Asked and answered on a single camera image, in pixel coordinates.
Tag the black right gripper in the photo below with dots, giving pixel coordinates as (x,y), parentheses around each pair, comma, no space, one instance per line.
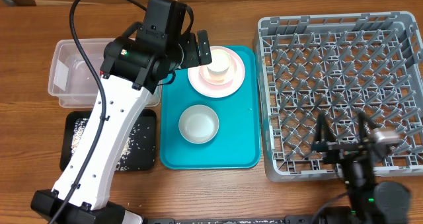
(337,149)

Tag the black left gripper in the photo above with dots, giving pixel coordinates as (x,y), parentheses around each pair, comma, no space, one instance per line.
(192,57)

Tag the cream cup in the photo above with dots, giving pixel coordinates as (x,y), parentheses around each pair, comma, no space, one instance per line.
(220,64)

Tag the grey bowl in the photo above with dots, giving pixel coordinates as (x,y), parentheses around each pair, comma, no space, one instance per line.
(198,124)

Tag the rice and food scraps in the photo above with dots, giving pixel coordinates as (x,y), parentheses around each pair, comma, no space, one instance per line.
(135,144)

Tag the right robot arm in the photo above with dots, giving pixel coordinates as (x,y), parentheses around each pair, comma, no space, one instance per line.
(365,199)

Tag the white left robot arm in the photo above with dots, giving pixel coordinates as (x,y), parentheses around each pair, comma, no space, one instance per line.
(131,71)

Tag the grey dishwasher rack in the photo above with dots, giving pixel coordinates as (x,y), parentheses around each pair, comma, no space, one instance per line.
(338,65)

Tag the clear plastic waste bin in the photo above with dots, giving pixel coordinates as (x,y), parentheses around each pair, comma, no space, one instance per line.
(70,79)

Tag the large pink plate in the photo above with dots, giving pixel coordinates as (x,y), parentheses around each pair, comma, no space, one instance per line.
(218,91)

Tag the teal serving tray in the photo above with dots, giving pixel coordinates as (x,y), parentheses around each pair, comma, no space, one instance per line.
(237,142)

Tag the black tray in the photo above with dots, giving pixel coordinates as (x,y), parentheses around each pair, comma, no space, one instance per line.
(142,141)

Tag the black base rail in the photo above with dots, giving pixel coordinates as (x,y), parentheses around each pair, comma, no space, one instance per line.
(289,219)

